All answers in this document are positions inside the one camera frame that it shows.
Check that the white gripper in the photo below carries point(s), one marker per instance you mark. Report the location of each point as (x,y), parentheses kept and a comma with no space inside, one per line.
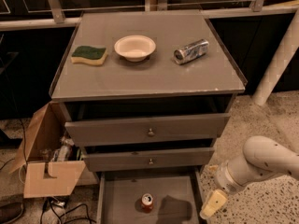
(223,178)

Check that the red coke can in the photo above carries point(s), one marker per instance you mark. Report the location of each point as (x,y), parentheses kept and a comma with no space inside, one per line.
(147,202)

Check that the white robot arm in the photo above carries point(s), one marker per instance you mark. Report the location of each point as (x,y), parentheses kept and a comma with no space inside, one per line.
(261,159)

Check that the grey bottom drawer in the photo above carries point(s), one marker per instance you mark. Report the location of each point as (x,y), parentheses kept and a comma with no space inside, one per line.
(176,197)

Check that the grey drawer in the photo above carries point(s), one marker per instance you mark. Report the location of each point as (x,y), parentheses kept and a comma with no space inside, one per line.
(176,197)
(148,159)
(106,132)

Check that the grey top drawer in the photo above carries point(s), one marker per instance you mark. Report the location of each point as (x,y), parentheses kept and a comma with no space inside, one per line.
(106,132)

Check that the grey middle drawer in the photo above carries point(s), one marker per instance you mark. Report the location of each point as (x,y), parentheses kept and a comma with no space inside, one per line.
(148,159)

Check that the grey drawer cabinet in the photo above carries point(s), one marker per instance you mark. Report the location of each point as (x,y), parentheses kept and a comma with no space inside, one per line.
(155,87)

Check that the silver blue soda can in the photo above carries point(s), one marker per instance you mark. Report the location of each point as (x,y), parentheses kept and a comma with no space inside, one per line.
(191,51)

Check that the plastic bottles in box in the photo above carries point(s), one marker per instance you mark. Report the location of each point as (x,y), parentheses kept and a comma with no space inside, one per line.
(65,152)

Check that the white paper bowl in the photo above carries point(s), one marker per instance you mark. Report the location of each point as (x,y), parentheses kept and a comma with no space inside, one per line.
(135,48)

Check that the white diagonal pole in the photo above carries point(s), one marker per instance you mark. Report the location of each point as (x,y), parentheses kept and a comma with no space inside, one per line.
(283,55)

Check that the brown cardboard box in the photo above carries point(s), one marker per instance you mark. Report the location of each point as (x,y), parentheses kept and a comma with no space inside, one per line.
(46,178)

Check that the green yellow sponge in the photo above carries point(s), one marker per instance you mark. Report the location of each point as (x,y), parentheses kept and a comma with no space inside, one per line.
(89,55)

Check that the metal window railing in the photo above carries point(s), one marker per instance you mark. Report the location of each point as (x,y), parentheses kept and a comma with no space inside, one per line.
(34,14)

